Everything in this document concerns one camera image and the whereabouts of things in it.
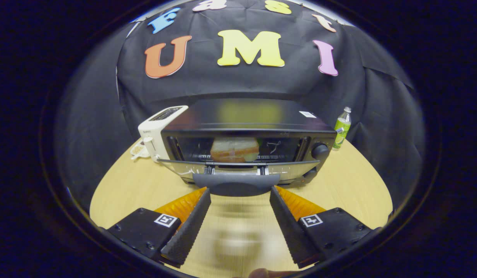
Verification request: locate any small white dish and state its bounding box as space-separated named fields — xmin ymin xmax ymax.
xmin=130 ymin=142 xmax=150 ymax=160

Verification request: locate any white pop-up toaster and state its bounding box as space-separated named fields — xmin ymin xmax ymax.
xmin=138 ymin=105 xmax=189 ymax=163

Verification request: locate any black toaster oven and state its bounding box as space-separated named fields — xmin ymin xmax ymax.
xmin=157 ymin=98 xmax=337 ymax=197

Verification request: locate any black backdrop cloth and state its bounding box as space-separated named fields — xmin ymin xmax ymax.
xmin=55 ymin=0 xmax=425 ymax=211

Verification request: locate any toast sandwich with lettuce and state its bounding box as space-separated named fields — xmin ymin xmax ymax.
xmin=210 ymin=137 xmax=260 ymax=163

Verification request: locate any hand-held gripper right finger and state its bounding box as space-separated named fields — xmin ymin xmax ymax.
xmin=269 ymin=185 xmax=374 ymax=268

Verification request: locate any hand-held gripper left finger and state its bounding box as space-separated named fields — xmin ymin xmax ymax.
xmin=106 ymin=187 xmax=212 ymax=267

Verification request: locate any green drink bottle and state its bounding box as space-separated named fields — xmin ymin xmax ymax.
xmin=332 ymin=107 xmax=352 ymax=151

